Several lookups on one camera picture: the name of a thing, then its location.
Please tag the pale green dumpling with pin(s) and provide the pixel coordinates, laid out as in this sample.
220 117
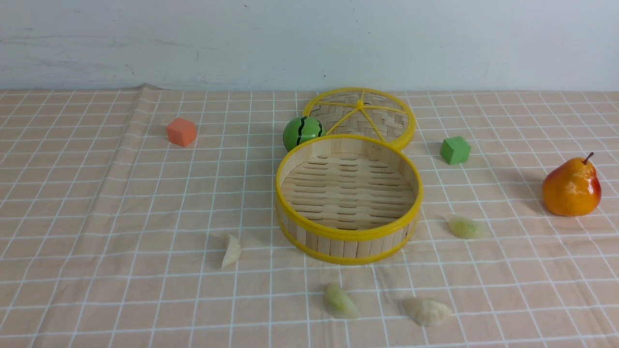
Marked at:
465 228

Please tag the beige white dumpling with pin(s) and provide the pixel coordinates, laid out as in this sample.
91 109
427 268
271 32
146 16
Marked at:
426 312

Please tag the bamboo steamer tray yellow rim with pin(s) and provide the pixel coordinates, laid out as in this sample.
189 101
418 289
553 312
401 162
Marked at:
347 199

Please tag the bamboo steamer lid yellow rim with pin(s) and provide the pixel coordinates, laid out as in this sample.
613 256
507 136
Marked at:
364 112

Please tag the green watermelon toy ball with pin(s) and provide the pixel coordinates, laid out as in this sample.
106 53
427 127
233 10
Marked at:
301 129

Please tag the orange foam cube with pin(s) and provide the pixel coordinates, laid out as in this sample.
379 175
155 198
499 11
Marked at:
181 132

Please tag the green foam cube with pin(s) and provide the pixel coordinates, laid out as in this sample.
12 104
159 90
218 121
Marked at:
455 150

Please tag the beige checkered tablecloth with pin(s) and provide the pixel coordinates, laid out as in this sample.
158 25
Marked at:
113 237

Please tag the orange red toy pear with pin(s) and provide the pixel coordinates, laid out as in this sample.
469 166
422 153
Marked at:
573 189

